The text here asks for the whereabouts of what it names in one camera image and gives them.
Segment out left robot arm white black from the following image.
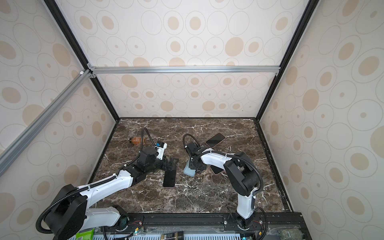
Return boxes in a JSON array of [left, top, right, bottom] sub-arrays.
[[36, 147, 179, 240]]

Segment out green packet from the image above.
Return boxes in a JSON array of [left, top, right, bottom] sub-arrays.
[[76, 229, 95, 240]]

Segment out horizontal aluminium rail back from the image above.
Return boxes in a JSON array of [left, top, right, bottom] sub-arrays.
[[91, 66, 280, 74]]

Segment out black frame post left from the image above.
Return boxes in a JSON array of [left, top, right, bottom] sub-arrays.
[[44, 0, 120, 122]]

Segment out purple smartphone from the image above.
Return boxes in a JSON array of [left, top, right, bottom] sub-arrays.
[[163, 170, 177, 188]]

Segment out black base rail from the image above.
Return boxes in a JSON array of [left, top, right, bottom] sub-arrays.
[[97, 210, 312, 240]]

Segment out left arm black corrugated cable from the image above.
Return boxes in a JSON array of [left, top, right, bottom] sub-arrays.
[[35, 127, 157, 235]]

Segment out pink cased smartphone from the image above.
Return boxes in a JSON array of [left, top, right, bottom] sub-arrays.
[[206, 133, 226, 148]]

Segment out light blue phone case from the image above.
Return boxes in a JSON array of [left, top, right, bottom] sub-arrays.
[[183, 160, 196, 177]]

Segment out white slotted cable duct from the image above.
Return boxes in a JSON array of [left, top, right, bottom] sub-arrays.
[[93, 234, 243, 240]]

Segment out black frame post right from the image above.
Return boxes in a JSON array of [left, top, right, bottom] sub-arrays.
[[256, 0, 319, 123]]

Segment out black frame post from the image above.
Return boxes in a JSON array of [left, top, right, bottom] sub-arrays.
[[44, 0, 120, 122], [256, 0, 319, 123]]

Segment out diagonal aluminium rail left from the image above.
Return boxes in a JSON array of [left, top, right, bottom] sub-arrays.
[[1, 70, 91, 175]]

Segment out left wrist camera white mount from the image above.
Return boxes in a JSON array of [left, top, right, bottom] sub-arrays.
[[155, 141, 167, 160]]

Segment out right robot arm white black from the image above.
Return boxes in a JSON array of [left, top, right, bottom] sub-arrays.
[[185, 143, 264, 220]]

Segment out black smartphone rose edge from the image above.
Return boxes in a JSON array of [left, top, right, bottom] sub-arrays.
[[210, 165, 224, 175]]

